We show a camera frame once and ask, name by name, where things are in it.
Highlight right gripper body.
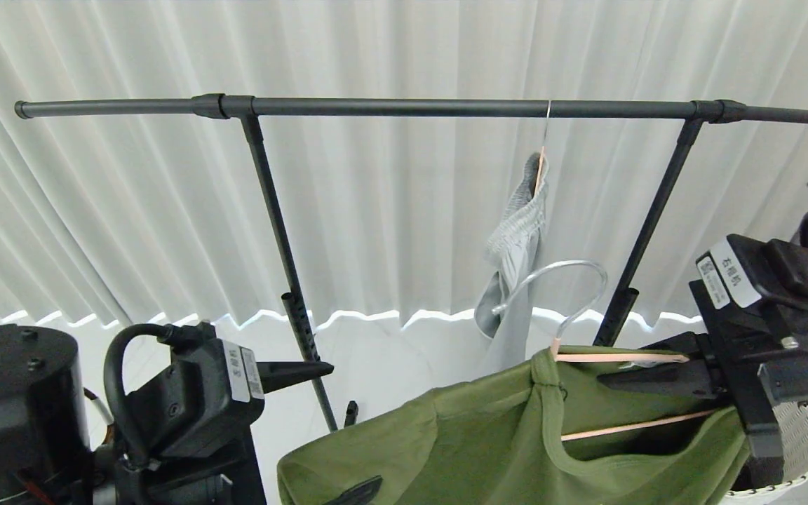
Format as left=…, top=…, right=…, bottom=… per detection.
left=688, top=279, right=808, bottom=486

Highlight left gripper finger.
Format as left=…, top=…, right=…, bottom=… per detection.
left=323, top=475, right=384, bottom=505
left=258, top=360, right=335, bottom=394

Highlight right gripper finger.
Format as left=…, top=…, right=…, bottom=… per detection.
left=597, top=361, right=727, bottom=400
left=639, top=332, right=713, bottom=360

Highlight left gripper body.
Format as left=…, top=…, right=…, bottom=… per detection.
left=92, top=428, right=268, bottom=505

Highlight pink clothes hanger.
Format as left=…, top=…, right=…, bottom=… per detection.
left=492, top=260, right=717, bottom=443
left=533, top=100, right=552, bottom=197

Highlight green garment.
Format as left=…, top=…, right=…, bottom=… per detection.
left=276, top=345, right=752, bottom=505

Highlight white laundry basket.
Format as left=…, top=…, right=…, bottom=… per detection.
left=723, top=401, right=808, bottom=505

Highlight black clothes rack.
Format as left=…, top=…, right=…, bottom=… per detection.
left=15, top=93, right=808, bottom=432

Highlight white curtain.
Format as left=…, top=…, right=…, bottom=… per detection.
left=0, top=0, right=808, bottom=330

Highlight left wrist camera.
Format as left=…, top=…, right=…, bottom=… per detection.
left=123, top=321, right=266, bottom=460

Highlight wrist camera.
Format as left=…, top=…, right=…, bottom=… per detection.
left=123, top=321, right=266, bottom=460
left=696, top=235, right=808, bottom=351

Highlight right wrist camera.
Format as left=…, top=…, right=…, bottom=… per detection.
left=696, top=235, right=808, bottom=351

